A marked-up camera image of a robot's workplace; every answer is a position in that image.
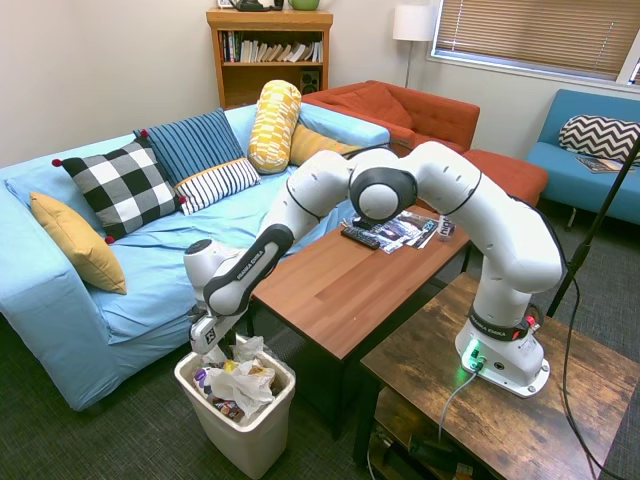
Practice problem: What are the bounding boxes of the black camera stand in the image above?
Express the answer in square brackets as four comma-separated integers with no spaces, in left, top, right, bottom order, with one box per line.
[545,134,640,319]

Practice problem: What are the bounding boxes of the orange ottoman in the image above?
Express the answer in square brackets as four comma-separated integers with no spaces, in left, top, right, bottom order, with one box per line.
[463,148,550,207]

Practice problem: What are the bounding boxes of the blue striped pillow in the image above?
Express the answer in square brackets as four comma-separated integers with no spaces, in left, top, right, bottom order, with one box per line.
[132,108,247,187]

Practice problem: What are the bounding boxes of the blue futon couch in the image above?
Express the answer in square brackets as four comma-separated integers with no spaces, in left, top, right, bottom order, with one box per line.
[525,88,640,227]

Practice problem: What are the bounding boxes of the mustard square pillow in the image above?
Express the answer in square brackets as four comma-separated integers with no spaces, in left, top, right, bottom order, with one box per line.
[28,191,128,297]
[288,123,362,168]

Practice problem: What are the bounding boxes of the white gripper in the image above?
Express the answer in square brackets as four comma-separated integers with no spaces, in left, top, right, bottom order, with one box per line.
[188,313,237,356]

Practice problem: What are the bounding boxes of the row of paperback books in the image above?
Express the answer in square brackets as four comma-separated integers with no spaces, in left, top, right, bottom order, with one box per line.
[221,29,325,65]

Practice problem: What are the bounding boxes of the wooden window blinds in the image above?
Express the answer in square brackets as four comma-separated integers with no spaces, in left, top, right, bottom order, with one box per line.
[432,0,640,85]

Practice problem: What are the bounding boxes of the magazine with dark cover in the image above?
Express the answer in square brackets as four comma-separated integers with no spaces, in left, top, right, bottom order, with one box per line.
[574,155,637,175]

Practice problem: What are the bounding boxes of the white tissue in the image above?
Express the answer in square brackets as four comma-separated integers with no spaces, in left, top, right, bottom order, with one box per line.
[199,345,229,369]

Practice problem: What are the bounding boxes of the colourful snack wrapper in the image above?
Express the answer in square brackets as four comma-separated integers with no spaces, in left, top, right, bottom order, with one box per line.
[211,396,247,422]

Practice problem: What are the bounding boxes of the black TV remote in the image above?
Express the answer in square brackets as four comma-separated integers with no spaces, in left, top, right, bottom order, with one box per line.
[340,225,382,252]

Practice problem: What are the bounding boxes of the black white chevron pillow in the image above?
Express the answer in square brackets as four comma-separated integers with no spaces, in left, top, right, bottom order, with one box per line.
[558,114,640,166]

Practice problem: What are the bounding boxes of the white navy striped lumbar pillow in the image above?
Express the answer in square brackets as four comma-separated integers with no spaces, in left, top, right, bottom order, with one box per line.
[173,156,262,217]

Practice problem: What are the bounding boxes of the white edged business magazine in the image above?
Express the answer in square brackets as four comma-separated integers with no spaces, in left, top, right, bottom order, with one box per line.
[397,209,437,250]

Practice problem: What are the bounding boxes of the wooden coffee table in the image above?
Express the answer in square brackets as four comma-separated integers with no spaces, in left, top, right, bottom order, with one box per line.
[246,217,472,442]

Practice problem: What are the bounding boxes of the orange tufted sofa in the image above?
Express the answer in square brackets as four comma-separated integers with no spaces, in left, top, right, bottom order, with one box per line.
[301,79,482,157]

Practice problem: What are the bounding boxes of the black white shelf ornament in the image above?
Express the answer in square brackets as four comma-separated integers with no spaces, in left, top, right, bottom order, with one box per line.
[216,0,285,13]

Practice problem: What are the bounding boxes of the black stand cable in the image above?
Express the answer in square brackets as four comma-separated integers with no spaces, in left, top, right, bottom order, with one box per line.
[560,269,624,480]

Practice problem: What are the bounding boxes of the rustic wooden robot table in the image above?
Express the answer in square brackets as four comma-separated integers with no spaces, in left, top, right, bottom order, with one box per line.
[352,272,640,480]

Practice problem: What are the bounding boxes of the beige plastic trash bin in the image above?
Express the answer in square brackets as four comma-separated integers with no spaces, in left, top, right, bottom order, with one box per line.
[173,342,297,477]

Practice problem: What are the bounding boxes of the white plastic bag trash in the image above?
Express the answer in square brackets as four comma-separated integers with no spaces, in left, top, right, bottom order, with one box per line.
[206,335,280,419]

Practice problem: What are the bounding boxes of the white shade floor lamp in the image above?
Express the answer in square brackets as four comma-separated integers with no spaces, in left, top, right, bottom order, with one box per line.
[391,4,435,90]

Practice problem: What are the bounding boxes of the wooden bookshelf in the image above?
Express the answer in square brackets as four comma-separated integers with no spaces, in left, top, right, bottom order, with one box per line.
[205,8,335,112]

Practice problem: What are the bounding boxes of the light blue covered sofa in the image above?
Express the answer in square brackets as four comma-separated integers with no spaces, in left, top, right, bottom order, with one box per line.
[0,102,392,413]

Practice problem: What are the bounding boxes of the black white checked pillow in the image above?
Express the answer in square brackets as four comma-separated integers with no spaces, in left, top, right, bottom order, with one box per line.
[51,128,189,246]

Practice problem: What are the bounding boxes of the yellow patterned bolster pillow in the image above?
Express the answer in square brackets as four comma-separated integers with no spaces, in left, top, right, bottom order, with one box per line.
[246,79,304,176]

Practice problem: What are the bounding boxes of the grey base cable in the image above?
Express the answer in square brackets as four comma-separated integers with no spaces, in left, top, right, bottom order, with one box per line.
[438,370,482,444]

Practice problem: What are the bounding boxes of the black power strip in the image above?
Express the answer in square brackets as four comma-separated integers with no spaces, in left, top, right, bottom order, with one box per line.
[368,428,474,480]

